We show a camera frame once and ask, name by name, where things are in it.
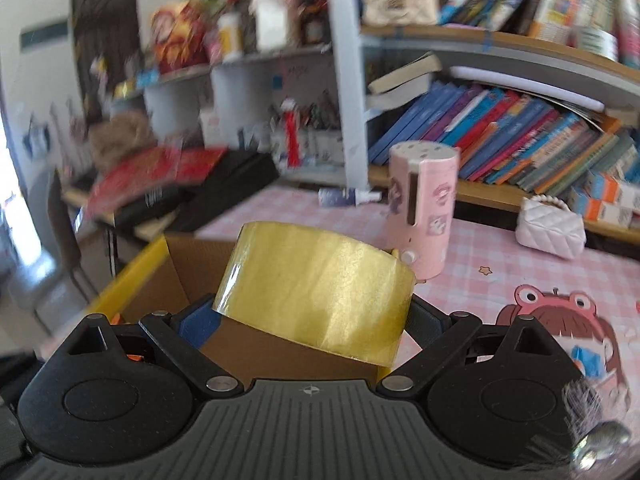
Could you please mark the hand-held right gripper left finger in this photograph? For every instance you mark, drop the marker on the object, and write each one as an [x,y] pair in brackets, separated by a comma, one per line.
[200,324]

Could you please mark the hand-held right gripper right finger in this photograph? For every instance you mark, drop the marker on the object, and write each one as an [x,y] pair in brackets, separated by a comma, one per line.
[425,325]

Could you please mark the yellow cardboard box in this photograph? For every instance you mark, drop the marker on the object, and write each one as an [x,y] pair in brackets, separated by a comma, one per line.
[190,265]

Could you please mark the yellow tape roll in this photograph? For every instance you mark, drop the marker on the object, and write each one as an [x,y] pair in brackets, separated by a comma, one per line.
[310,285]

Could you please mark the pink checked printed tablecloth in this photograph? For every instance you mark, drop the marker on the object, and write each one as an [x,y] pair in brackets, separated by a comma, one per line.
[500,270]

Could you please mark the pink rectangular carton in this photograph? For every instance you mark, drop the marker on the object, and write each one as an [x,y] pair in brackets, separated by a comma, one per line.
[430,210]

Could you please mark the small spray bottle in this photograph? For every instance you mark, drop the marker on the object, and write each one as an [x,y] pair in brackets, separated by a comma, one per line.
[345,197]

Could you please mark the black electronic keyboard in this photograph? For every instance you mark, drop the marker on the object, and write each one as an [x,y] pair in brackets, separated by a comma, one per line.
[235,175]

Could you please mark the white quilted pouch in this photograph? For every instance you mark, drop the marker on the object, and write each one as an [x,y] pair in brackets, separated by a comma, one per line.
[550,232]

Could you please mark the dark chair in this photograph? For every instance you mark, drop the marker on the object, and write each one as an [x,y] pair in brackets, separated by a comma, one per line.
[65,240]

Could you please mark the red plastic bag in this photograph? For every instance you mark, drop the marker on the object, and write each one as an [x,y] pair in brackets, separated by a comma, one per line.
[135,177]

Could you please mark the white box red label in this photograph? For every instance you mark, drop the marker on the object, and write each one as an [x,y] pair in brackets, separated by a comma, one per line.
[211,127]

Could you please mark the row of leaning colourful books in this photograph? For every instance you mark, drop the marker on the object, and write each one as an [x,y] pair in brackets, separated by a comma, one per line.
[500,135]

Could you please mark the brown cloth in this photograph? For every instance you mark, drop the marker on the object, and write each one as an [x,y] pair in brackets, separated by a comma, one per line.
[120,135]

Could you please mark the orange white small carton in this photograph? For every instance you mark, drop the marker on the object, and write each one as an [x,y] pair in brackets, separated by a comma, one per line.
[595,207]
[605,186]

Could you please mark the row of pen holders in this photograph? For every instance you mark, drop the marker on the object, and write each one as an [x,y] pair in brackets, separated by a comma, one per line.
[320,140]

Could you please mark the red hanging ornament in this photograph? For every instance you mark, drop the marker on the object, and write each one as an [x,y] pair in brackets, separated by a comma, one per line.
[291,130]

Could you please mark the thick lying books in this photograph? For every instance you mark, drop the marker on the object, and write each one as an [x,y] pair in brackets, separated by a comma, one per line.
[400,82]

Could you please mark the white lying booklet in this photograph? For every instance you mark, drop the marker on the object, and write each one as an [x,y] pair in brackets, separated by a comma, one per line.
[525,85]

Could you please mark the white wooden bookshelf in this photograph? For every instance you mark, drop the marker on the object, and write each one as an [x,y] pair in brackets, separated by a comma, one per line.
[345,60]

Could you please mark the red figure lantern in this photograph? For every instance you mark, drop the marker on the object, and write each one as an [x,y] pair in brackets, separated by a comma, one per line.
[177,35]

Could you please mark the white pill bottle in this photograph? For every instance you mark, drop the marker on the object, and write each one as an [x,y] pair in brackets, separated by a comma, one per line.
[230,35]

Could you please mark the dark door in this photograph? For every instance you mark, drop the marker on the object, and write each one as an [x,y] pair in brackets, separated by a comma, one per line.
[100,35]

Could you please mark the white paper carton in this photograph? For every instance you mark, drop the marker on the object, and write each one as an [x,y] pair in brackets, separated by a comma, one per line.
[274,10]

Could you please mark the white round container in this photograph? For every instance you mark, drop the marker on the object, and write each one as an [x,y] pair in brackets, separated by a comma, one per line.
[597,42]

